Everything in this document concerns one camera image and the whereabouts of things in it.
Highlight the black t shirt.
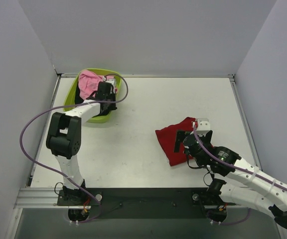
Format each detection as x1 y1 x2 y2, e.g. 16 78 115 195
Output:
75 87 111 117

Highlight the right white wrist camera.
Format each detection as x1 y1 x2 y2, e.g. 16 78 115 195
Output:
192 118 211 136

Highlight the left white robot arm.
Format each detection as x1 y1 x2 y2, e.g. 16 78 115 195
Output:
46 78 117 205

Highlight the red t shirt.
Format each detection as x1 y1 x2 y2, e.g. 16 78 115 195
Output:
155 117 196 166

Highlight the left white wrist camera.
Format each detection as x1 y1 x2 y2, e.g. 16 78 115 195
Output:
102 76 117 87

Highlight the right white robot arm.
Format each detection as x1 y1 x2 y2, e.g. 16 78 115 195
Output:
174 130 287 229

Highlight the pink t shirt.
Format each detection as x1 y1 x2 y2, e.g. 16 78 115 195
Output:
78 70 118 100

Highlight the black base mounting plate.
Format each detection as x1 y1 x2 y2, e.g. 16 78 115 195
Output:
57 188 225 222

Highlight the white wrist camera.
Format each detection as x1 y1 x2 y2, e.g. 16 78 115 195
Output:
102 76 117 87
192 118 211 136

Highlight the green plastic basin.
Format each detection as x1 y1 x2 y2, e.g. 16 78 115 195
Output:
64 68 122 123

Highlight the aluminium extrusion rail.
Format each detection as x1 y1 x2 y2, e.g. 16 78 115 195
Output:
14 187 58 209

